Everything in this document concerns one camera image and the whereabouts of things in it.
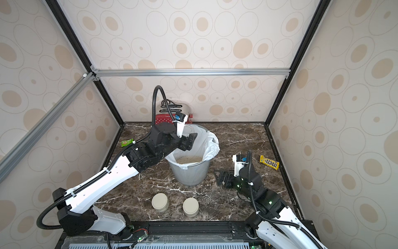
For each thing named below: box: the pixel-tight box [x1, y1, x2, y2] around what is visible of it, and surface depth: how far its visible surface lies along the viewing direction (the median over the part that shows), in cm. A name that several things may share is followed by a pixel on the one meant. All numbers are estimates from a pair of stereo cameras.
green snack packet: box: [120, 137, 134, 148], surface depth 108 cm
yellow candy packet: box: [259, 155, 280, 171], surface depth 99 cm
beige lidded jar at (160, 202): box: [151, 192, 170, 213], surface depth 78 cm
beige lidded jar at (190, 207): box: [182, 197, 199, 218], surface depth 76 cm
